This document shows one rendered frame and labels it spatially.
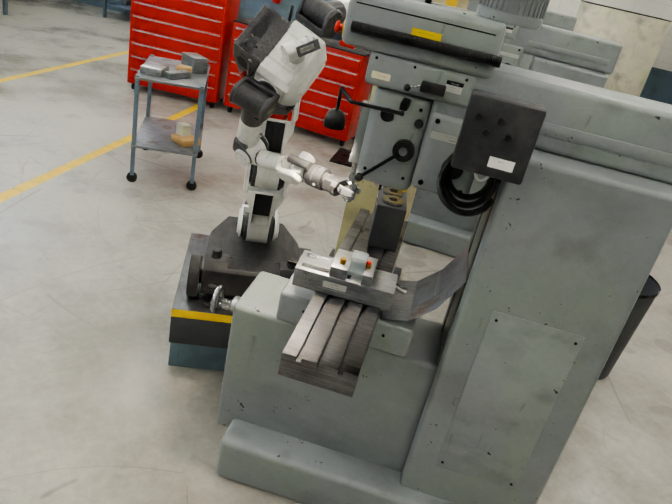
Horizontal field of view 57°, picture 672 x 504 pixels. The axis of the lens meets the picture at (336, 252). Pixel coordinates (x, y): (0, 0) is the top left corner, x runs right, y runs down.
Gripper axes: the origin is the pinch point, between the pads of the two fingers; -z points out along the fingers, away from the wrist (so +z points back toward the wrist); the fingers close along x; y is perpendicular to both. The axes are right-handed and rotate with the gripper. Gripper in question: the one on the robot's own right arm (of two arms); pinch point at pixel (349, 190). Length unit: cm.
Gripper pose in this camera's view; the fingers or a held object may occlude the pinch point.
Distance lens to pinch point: 232.2
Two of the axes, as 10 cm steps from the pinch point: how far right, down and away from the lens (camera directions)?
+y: -2.0, 8.7, 4.5
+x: 5.2, -2.9, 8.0
